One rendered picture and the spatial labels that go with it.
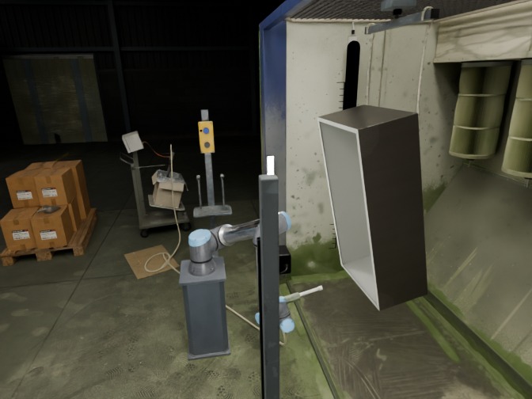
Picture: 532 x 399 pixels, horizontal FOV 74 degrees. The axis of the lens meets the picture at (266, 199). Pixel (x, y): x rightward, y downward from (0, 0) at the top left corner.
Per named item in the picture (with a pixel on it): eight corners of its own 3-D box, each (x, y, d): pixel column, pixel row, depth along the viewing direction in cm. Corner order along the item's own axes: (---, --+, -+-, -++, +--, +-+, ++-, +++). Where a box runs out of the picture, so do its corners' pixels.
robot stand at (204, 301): (188, 361, 249) (178, 283, 228) (188, 332, 277) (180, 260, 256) (230, 355, 254) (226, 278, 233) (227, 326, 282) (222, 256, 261)
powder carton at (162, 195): (146, 192, 471) (153, 165, 463) (179, 198, 489) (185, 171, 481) (149, 206, 424) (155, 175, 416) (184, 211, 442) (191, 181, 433)
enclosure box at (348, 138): (380, 252, 286) (364, 104, 241) (427, 294, 231) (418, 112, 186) (340, 264, 281) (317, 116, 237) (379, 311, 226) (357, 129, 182)
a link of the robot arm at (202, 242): (185, 256, 241) (183, 233, 235) (205, 248, 252) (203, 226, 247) (199, 264, 231) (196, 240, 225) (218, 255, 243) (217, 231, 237)
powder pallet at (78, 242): (36, 224, 488) (33, 214, 484) (98, 217, 510) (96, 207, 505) (2, 266, 380) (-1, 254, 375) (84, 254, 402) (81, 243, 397)
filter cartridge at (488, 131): (501, 166, 291) (523, 58, 262) (484, 175, 269) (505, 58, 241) (456, 159, 317) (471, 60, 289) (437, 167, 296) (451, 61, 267)
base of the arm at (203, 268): (188, 277, 234) (187, 264, 231) (188, 264, 252) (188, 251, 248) (216, 275, 237) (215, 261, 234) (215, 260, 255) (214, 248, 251)
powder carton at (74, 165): (63, 187, 481) (58, 161, 468) (86, 184, 488) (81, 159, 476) (55, 195, 446) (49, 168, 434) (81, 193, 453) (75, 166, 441)
